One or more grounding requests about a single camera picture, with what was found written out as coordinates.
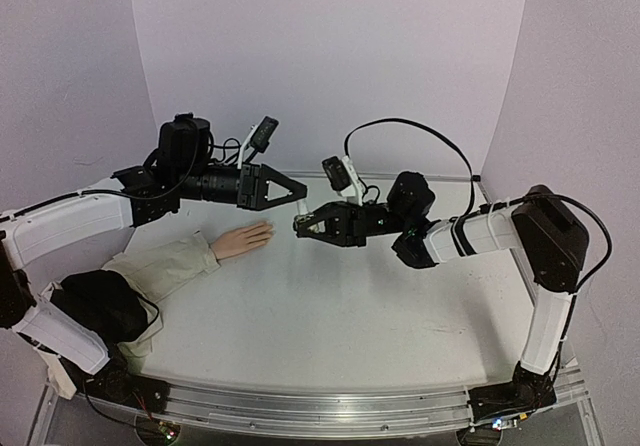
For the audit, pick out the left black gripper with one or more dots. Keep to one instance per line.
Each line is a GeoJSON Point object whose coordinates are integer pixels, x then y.
{"type": "Point", "coordinates": [260, 202]}

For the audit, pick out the white nail polish bottle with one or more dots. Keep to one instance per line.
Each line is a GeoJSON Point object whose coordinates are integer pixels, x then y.
{"type": "Point", "coordinates": [302, 209]}

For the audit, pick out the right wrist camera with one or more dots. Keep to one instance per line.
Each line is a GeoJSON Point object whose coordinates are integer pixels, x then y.
{"type": "Point", "coordinates": [344, 179]}

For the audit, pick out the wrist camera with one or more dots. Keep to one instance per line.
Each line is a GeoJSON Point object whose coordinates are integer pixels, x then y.
{"type": "Point", "coordinates": [344, 179]}
{"type": "Point", "coordinates": [257, 141]}

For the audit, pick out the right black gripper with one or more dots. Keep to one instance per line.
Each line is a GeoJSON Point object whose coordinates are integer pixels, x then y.
{"type": "Point", "coordinates": [344, 222]}

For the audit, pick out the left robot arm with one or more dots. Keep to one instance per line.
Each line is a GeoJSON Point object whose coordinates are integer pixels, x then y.
{"type": "Point", "coordinates": [181, 167]}

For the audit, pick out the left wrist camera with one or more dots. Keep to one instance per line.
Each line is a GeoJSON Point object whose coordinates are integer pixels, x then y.
{"type": "Point", "coordinates": [257, 141]}

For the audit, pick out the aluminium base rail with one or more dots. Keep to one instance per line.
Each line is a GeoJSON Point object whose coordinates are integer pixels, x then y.
{"type": "Point", "coordinates": [348, 416]}

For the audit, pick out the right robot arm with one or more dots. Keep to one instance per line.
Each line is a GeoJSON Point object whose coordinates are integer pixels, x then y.
{"type": "Point", "coordinates": [552, 238]}

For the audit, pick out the beige sleeve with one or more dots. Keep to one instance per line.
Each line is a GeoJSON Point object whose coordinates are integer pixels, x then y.
{"type": "Point", "coordinates": [156, 274]}

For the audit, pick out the aluminium back table rail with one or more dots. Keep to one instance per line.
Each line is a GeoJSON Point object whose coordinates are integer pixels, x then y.
{"type": "Point", "coordinates": [382, 176]}

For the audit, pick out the mannequin hand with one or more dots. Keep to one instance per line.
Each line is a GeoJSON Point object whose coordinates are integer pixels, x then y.
{"type": "Point", "coordinates": [242, 240]}

